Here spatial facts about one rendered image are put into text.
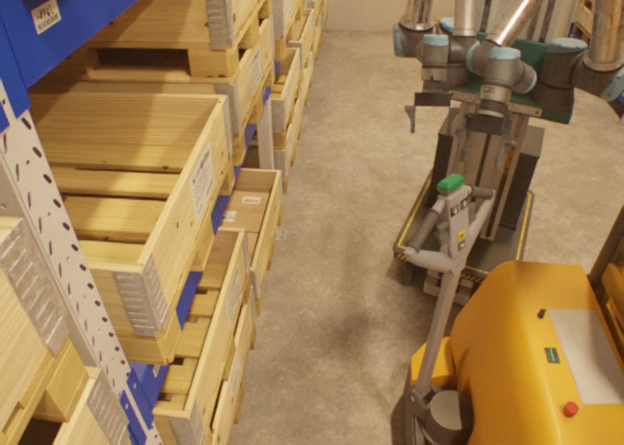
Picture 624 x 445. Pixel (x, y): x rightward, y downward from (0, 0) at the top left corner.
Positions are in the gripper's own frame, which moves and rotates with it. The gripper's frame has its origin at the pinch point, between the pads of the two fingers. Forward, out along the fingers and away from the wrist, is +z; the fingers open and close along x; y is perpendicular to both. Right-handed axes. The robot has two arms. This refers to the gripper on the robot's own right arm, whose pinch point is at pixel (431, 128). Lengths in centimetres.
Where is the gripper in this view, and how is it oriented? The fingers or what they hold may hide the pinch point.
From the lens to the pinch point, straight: 192.3
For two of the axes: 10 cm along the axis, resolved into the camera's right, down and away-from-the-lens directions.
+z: -0.1, 9.7, 2.5
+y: 2.9, -2.4, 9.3
